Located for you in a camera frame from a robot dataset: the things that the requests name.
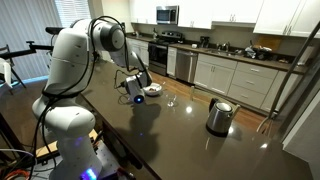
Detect white ceramic bowl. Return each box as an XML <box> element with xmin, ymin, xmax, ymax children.
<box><xmin>143</xmin><ymin>82</ymin><xmax>164</xmax><ymax>97</ymax></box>

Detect metal sink faucet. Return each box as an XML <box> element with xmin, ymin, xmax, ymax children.
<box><xmin>220</xmin><ymin>41</ymin><xmax>232</xmax><ymax>53</ymax></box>

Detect white drawer base cabinet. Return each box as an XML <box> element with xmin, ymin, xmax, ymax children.
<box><xmin>227</xmin><ymin>61</ymin><xmax>280</xmax><ymax>109</ymax></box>

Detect black stereo camera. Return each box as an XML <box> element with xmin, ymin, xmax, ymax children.
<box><xmin>44</xmin><ymin>26</ymin><xmax>65</xmax><ymax>36</ymax></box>

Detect white paper towel roll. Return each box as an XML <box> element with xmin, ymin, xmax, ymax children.
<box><xmin>297</xmin><ymin>44</ymin><xmax>315</xmax><ymax>66</ymax></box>

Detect steel pot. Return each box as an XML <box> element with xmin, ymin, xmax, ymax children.
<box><xmin>205</xmin><ymin>97</ymin><xmax>235</xmax><ymax>138</ymax></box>

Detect white window blind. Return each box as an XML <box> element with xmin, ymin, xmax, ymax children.
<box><xmin>54</xmin><ymin>0</ymin><xmax>95</xmax><ymax>28</ymax></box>

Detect stainless steel refrigerator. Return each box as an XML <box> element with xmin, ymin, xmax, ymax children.
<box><xmin>266</xmin><ymin>19</ymin><xmax>320</xmax><ymax>180</ymax></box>

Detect white wall cabinets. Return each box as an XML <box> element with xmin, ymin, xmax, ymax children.
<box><xmin>253</xmin><ymin>0</ymin><xmax>320</xmax><ymax>39</ymax></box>
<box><xmin>129</xmin><ymin>0</ymin><xmax>265</xmax><ymax>30</ymax></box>

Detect stainless steel microwave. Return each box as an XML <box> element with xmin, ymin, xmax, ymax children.
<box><xmin>155</xmin><ymin>5</ymin><xmax>180</xmax><ymax>26</ymax></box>

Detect white perforated base plate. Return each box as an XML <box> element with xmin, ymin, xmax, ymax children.
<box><xmin>26</xmin><ymin>141</ymin><xmax>122</xmax><ymax>180</ymax></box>

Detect orange cable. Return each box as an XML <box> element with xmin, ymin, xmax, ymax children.
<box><xmin>2</xmin><ymin>168</ymin><xmax>32</xmax><ymax>180</ymax></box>

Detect white two-door base cabinet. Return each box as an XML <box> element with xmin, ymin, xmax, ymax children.
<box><xmin>260</xmin><ymin>70</ymin><xmax>301</xmax><ymax>113</ymax></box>

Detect black coffee maker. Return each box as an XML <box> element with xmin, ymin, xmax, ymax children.
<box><xmin>199</xmin><ymin>35</ymin><xmax>211</xmax><ymax>49</ymax></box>

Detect tan wooden chair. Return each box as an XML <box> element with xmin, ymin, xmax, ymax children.
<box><xmin>188</xmin><ymin>83</ymin><xmax>242</xmax><ymax>120</ymax></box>

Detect white sink base cabinet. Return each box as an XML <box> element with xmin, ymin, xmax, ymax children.
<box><xmin>193</xmin><ymin>53</ymin><xmax>238</xmax><ymax>96</ymax></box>

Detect black kitchen stove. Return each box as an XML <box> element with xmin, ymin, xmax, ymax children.
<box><xmin>148</xmin><ymin>30</ymin><xmax>185</xmax><ymax>77</ymax></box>

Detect narrow white base cabinet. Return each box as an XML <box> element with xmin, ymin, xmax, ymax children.
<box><xmin>166</xmin><ymin>46</ymin><xmax>178</xmax><ymax>78</ymax></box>

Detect wooden cutting board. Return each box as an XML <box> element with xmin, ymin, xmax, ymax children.
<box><xmin>258</xmin><ymin>34</ymin><xmax>282</xmax><ymax>52</ymax></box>

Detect dish pile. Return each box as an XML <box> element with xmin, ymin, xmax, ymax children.
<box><xmin>244</xmin><ymin>44</ymin><xmax>273</xmax><ymax>62</ymax></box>

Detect stainless steel dishwasher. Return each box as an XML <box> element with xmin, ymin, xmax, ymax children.
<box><xmin>175</xmin><ymin>49</ymin><xmax>199</xmax><ymax>84</ymax></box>

